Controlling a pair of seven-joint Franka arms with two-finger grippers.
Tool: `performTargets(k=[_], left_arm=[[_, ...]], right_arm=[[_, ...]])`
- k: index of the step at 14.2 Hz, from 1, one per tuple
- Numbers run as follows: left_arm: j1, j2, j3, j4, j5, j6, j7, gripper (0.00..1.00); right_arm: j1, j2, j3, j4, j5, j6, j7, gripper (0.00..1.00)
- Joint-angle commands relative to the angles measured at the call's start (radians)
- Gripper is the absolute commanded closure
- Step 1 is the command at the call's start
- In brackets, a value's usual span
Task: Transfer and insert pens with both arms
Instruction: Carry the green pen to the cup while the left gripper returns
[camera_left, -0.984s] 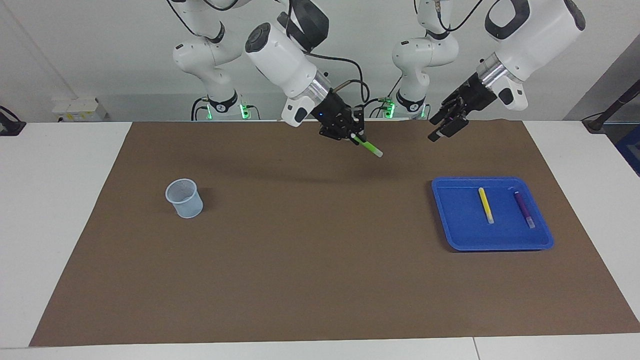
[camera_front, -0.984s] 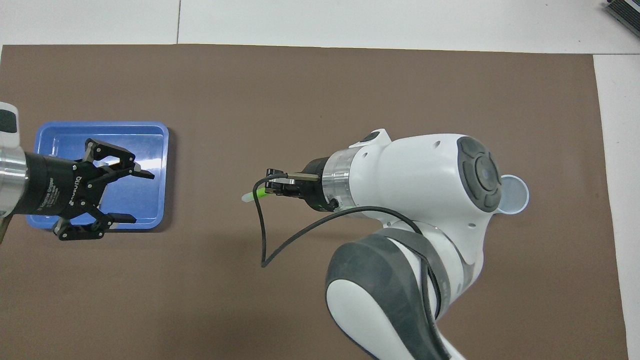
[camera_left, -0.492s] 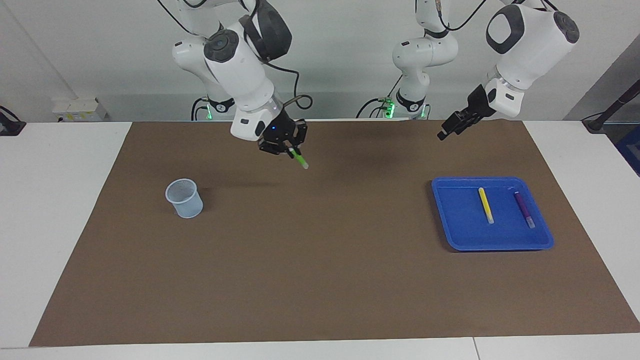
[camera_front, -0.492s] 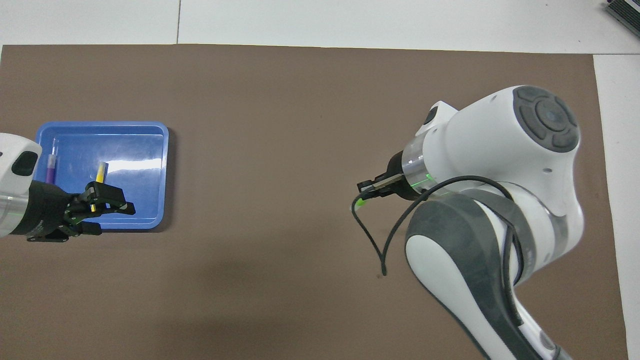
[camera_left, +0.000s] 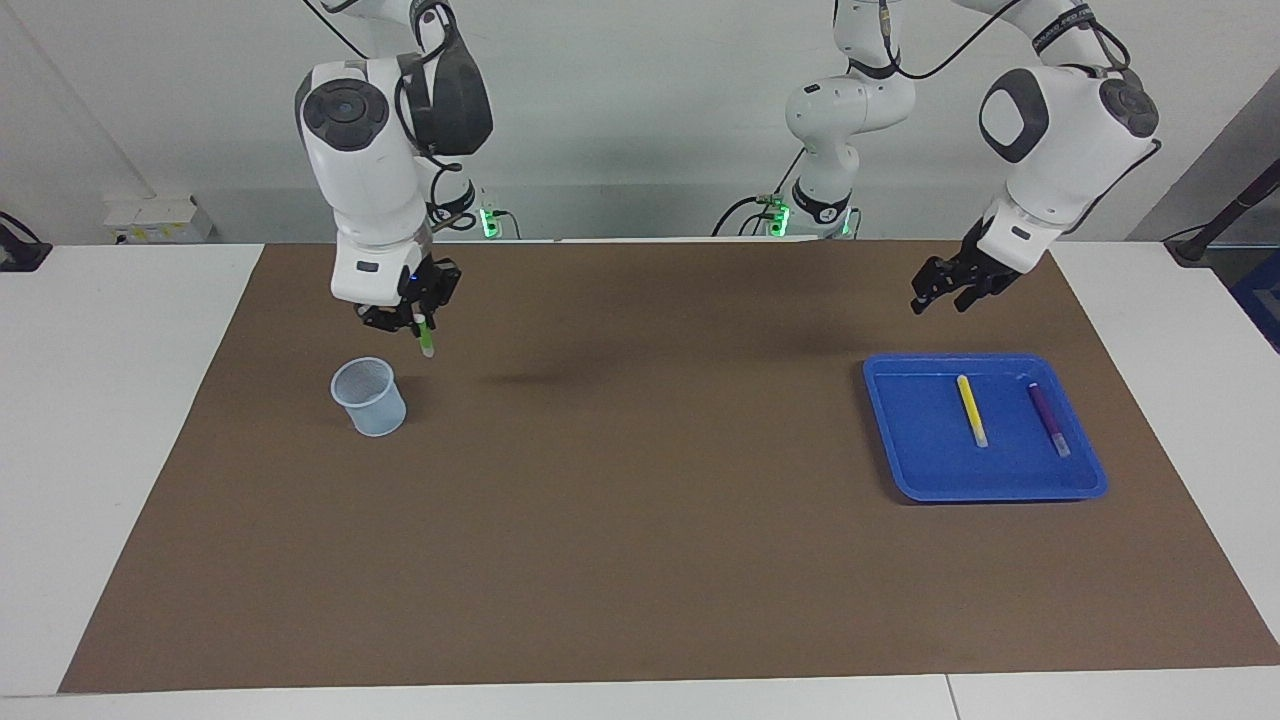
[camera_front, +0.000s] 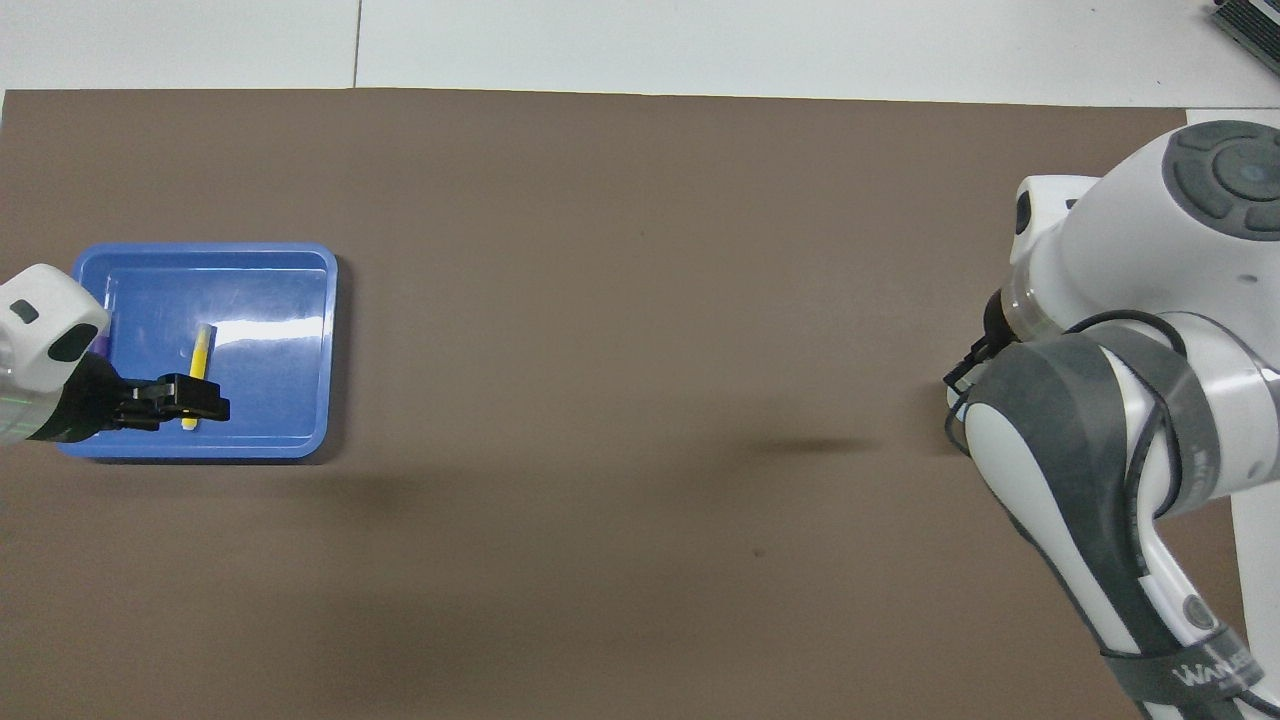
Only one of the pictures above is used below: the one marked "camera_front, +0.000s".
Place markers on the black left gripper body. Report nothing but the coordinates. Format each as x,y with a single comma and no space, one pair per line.
85,405

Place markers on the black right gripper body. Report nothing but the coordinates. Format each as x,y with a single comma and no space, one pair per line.
997,320

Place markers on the yellow pen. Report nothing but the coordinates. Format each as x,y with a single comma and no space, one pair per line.
203,350

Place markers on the blue plastic tray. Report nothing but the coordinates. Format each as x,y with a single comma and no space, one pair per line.
270,400

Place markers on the dark ribbed device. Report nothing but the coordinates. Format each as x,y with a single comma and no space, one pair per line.
1250,20

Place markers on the brown table mat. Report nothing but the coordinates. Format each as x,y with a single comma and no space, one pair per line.
600,300

